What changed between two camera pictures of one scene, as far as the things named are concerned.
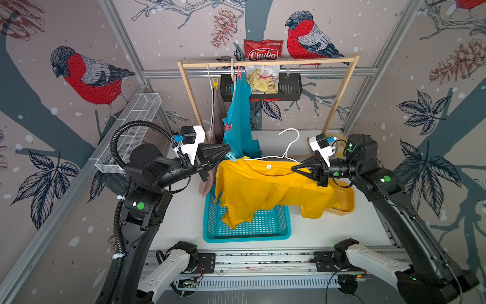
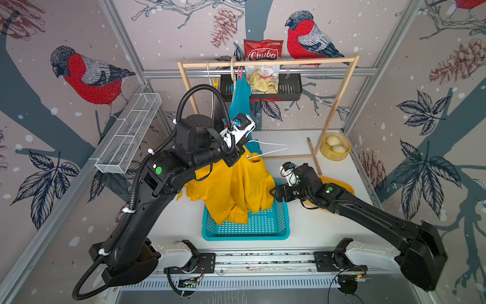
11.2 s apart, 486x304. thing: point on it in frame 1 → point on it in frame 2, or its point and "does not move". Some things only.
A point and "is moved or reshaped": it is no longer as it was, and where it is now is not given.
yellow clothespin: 216,84 does not move
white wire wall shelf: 142,107 does not move
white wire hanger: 285,154 → 267,152
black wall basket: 290,88 does not move
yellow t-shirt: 247,185 is moved or reshaped
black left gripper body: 200,166 → 236,151
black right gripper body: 323,174 → 290,194
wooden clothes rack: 354,58 does not move
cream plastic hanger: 232,69 does not move
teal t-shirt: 240,140 does not move
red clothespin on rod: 238,73 does not move
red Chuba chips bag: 263,82 does not move
